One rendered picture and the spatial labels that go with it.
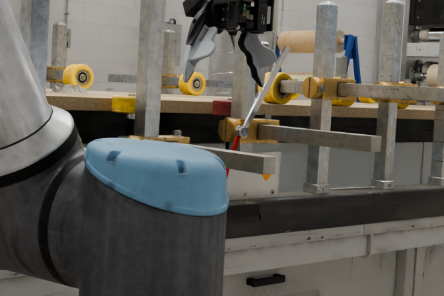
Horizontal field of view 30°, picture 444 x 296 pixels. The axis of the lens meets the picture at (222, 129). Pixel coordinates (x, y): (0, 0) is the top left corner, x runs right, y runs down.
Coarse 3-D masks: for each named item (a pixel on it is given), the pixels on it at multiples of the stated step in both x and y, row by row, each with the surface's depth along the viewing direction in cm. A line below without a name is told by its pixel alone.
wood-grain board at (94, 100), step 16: (48, 96) 163; (64, 96) 166; (80, 96) 168; (96, 96) 177; (176, 96) 236; (192, 96) 253; (208, 96) 272; (224, 96) 294; (176, 112) 185; (192, 112) 188; (208, 112) 191; (256, 112) 201; (272, 112) 205; (288, 112) 208; (304, 112) 212; (336, 112) 220; (352, 112) 225; (368, 112) 229; (400, 112) 239; (416, 112) 244; (432, 112) 249
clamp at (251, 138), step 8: (224, 120) 175; (232, 120) 174; (240, 120) 174; (256, 120) 177; (264, 120) 178; (272, 120) 180; (224, 128) 175; (232, 128) 173; (248, 128) 175; (256, 128) 177; (224, 136) 175; (232, 136) 173; (248, 136) 176; (256, 136) 177
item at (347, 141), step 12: (264, 132) 176; (276, 132) 173; (288, 132) 170; (300, 132) 168; (312, 132) 165; (324, 132) 163; (336, 132) 161; (312, 144) 165; (324, 144) 163; (336, 144) 161; (348, 144) 158; (360, 144) 156; (372, 144) 155
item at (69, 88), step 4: (56, 88) 193; (60, 88) 192; (64, 88) 192; (68, 88) 194; (72, 88) 192; (76, 88) 192; (80, 88) 192; (84, 88) 196; (72, 92) 191; (76, 92) 191; (80, 92) 191; (84, 92) 192; (88, 92) 195
